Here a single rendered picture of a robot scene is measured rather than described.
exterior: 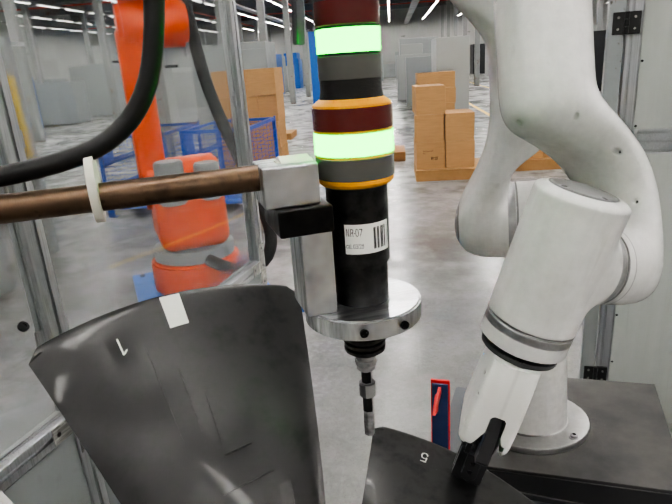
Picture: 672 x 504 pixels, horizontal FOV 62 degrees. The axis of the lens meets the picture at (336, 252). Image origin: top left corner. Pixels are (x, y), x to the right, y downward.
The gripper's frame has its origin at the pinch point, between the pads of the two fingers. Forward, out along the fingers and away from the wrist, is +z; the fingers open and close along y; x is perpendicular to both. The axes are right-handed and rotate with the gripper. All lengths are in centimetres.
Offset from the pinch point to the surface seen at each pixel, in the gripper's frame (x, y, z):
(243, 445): -18.9, 21.2, -10.3
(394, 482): -7.1, 4.6, 2.4
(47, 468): -65, -12, 45
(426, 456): -4.5, -0.9, 2.2
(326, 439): -35, -148, 132
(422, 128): -98, -711, 74
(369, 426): -10.5, 22.5, -17.1
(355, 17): -17, 24, -41
